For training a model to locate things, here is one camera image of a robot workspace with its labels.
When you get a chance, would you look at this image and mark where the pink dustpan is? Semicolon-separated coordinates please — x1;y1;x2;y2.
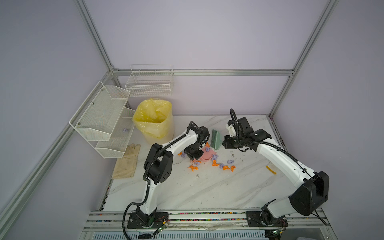
199;146;217;163

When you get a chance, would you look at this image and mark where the green hand brush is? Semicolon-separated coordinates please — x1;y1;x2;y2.
210;129;222;150

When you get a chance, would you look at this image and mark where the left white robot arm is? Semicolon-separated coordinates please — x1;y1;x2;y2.
136;121;210;228

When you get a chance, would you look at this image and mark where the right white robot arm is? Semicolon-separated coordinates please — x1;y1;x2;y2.
223;116;330;227

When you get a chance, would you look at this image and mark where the orange purple scraps centre left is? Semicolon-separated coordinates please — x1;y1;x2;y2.
178;152;202;172

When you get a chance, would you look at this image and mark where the orange purple scrap pile centre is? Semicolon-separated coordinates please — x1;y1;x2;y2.
204;144;236;172

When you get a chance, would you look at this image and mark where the yellow strip on table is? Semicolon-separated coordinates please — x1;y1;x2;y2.
266;166;277;175

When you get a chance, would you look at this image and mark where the beige trash bin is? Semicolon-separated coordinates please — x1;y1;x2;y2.
141;99;175;144

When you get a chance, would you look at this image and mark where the yellow plastic bin liner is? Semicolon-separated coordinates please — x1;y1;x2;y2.
133;99;174;140

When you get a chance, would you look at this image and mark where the cream fabric glove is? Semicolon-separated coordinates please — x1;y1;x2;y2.
112;144;141;180

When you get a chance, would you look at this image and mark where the white mesh lower shelf basket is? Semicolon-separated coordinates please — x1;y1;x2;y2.
96;108;135;159

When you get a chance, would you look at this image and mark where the white mesh shelf basket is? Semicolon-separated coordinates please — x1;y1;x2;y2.
69;82;130;142
96;108;135;159

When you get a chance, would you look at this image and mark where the white mesh upper shelf basket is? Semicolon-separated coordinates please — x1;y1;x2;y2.
69;82;130;142

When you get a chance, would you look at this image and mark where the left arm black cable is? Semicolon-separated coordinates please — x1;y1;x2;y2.
121;120;196;240

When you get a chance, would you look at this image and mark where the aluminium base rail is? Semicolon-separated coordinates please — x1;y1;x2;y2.
80;209;337;240

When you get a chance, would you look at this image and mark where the white wire wall basket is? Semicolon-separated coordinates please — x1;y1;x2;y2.
125;65;175;97

